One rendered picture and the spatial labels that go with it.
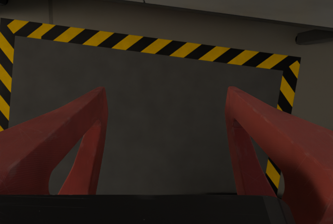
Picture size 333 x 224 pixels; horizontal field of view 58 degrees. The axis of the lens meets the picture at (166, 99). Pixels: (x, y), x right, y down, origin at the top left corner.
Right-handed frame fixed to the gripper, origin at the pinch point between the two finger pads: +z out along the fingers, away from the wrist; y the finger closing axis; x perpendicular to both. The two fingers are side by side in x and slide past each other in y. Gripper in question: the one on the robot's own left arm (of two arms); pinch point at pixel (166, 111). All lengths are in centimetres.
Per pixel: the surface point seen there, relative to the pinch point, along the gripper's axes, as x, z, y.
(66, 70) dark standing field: 51, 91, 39
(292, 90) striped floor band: 58, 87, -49
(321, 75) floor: 53, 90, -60
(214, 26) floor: 37, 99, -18
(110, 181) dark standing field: 90, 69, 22
